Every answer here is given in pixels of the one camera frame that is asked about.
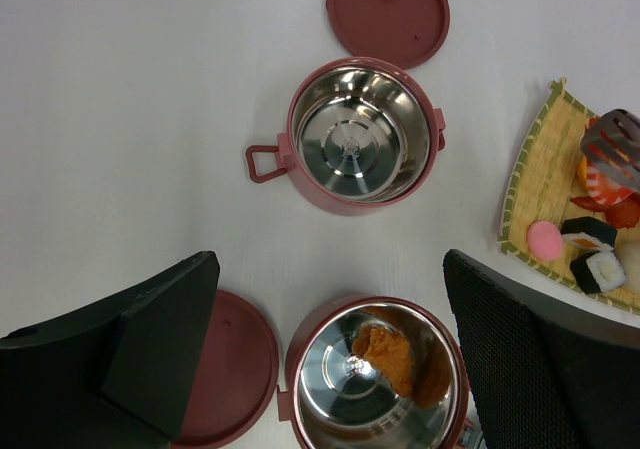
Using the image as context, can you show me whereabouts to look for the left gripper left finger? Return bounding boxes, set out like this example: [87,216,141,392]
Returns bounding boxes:
[1,251,220,448]

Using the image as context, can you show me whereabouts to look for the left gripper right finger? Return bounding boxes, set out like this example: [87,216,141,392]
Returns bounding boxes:
[443,249,639,448]

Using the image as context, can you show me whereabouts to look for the fried cutlet toy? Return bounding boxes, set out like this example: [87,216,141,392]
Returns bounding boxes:
[352,324,414,398]

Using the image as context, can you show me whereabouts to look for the red sausage toy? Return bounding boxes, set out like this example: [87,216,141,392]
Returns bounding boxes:
[570,195,640,229]

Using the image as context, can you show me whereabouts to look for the toy shrimp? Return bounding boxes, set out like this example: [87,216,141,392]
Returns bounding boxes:
[585,164,633,206]

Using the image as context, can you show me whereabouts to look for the metal tongs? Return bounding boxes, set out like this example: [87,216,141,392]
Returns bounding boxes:
[580,109,639,192]

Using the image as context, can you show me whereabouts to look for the sushi roll white centre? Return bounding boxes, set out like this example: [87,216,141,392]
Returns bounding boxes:
[570,252,627,294]

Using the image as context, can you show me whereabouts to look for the lower dark red lid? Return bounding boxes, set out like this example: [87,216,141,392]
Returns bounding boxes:
[171,289,279,448]

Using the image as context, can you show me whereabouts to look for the dark red lid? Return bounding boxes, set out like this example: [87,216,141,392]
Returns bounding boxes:
[171,289,279,448]
[326,0,451,69]

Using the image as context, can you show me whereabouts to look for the pink round toy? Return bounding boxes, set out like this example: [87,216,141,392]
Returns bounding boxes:
[526,220,564,261]

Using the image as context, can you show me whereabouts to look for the sushi roll orange centre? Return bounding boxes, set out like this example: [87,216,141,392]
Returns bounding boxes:
[560,217,618,252]

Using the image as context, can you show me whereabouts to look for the white rice ball toy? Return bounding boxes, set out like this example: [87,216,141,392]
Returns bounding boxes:
[614,241,640,293]

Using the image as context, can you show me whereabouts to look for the lower pink steel pot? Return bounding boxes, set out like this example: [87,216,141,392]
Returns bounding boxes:
[277,294,470,448]

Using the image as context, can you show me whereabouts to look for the pink steel pot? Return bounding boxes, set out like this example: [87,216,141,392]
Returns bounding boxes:
[277,294,470,448]
[245,57,446,216]

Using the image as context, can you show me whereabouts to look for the bamboo tray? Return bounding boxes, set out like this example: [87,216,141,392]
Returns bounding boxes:
[498,78,639,292]

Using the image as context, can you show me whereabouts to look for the orange toy fruit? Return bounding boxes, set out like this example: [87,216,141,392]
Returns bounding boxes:
[576,155,588,191]

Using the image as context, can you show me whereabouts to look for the upper pink steel pot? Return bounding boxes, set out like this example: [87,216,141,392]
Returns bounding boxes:
[245,57,446,216]

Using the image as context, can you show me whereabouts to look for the upper dark red lid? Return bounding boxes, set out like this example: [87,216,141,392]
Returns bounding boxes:
[326,0,451,69]

